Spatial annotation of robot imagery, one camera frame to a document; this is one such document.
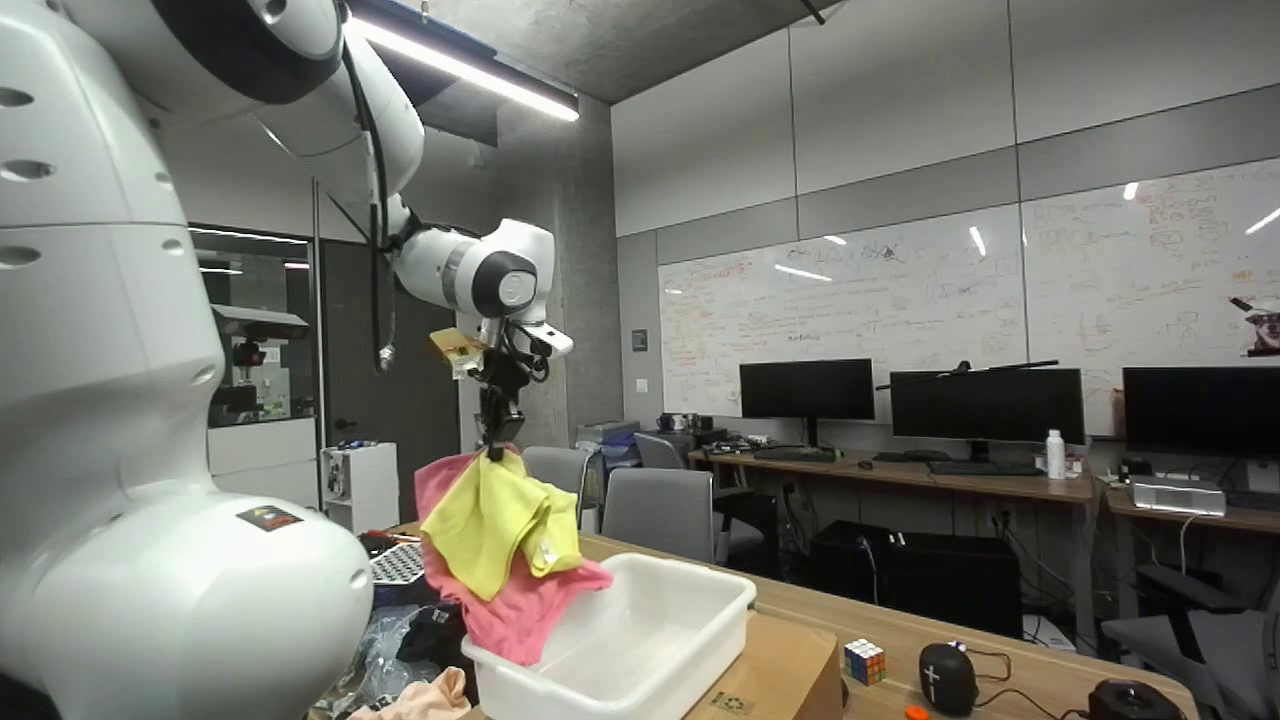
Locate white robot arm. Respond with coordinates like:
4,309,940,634
0,0,570,720

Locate white spray bottle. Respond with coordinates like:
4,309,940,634
1044,427,1067,478

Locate brown cardboard box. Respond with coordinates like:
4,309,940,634
684,610,845,720

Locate pink t-shirt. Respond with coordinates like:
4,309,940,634
411,452,618,672

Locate yellow towel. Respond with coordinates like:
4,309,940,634
416,452,582,600

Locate middle black monitor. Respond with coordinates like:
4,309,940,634
894,368,1085,445

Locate white plastic bin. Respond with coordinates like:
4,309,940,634
462,550,756,720

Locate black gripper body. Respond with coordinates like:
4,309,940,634
483,320,574,390

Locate grey office chair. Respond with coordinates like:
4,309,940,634
606,467,716,564
524,445,587,493

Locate left black monitor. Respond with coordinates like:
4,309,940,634
1125,368,1280,455

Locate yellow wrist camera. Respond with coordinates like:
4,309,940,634
432,328,483,381

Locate black cloth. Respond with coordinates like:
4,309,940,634
401,603,466,662

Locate rubiks cube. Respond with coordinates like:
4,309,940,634
845,641,889,684

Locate peach t-shirt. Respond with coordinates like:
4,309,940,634
348,666,477,720

